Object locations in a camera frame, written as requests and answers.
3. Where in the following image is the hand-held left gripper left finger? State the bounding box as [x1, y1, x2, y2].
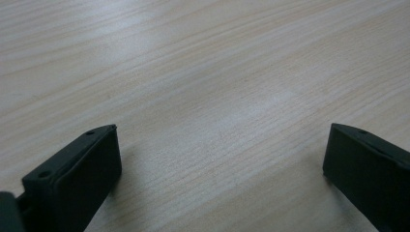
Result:
[20, 124, 123, 232]

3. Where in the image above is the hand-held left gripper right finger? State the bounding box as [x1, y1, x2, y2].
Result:
[322, 123, 410, 232]

